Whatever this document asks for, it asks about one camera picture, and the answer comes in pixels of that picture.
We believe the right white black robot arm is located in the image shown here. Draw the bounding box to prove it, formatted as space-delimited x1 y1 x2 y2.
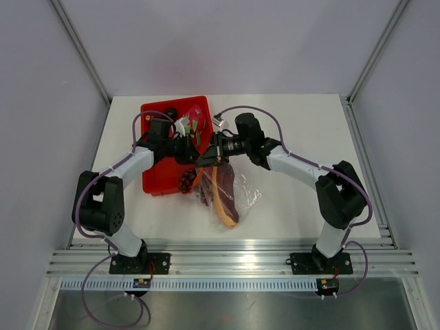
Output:
196 113 372 272

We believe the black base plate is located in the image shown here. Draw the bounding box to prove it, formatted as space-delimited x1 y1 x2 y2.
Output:
109 252 171 275
285 252 353 275

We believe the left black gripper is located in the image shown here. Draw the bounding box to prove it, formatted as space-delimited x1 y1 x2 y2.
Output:
162 133 201 165

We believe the aluminium corner post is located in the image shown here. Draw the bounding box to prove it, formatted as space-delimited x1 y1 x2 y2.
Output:
47 0 112 108
346 0 411 106

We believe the white slotted cable duct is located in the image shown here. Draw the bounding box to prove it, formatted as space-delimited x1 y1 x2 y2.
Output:
60 278 318 292

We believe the left aluminium corner post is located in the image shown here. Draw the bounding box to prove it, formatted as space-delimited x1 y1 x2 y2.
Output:
47 0 112 108

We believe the dark red grape bunch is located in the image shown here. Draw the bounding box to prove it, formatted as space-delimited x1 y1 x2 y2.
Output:
178 168 212 207

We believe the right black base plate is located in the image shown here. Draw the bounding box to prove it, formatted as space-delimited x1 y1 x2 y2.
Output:
285 252 353 275

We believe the dark plum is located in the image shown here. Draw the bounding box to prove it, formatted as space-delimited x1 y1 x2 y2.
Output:
164 107 179 121

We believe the small circuit board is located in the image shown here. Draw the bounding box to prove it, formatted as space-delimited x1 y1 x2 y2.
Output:
133 278 151 288
318 278 339 291

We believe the right small circuit board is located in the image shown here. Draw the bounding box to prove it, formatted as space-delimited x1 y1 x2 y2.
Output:
318 278 339 291

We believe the clear orange zip top bag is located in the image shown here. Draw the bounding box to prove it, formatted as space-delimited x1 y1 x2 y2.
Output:
205 164 261 230

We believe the pink dragon fruit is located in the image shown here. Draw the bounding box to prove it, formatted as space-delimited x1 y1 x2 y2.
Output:
180 104 206 147

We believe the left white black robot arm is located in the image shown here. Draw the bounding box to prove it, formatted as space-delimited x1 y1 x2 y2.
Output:
72 115 200 275

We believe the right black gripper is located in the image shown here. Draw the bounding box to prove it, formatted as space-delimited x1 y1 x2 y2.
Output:
197 131 251 168

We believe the red plastic tray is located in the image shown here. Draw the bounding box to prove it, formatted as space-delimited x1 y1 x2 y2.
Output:
140 96 213 197

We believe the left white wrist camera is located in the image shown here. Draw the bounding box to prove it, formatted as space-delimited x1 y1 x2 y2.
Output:
174 116 191 135

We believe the right aluminium corner post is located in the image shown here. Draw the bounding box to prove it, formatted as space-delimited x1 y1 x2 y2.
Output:
346 0 411 106

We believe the left small circuit board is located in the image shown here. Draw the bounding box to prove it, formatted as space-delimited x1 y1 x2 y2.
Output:
133 278 151 288

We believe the aluminium mounting rail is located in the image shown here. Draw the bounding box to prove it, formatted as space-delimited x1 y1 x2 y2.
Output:
46 238 419 278

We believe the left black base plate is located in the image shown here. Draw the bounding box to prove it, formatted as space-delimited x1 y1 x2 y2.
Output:
109 252 171 275

